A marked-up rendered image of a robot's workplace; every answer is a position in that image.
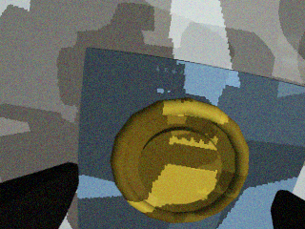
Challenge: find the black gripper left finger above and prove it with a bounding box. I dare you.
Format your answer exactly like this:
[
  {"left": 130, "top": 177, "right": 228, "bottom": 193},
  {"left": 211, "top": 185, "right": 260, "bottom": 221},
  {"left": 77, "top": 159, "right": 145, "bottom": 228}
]
[{"left": 0, "top": 163, "right": 79, "bottom": 229}]

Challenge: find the yellow round plate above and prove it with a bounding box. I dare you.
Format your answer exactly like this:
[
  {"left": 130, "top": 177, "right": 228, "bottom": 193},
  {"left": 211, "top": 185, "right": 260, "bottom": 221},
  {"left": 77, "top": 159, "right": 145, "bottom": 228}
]
[{"left": 111, "top": 98, "right": 249, "bottom": 224}]

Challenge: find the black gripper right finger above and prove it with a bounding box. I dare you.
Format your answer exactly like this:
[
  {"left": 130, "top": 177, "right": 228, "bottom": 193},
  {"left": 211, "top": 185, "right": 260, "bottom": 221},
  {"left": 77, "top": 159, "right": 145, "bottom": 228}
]
[{"left": 271, "top": 190, "right": 305, "bottom": 229}]

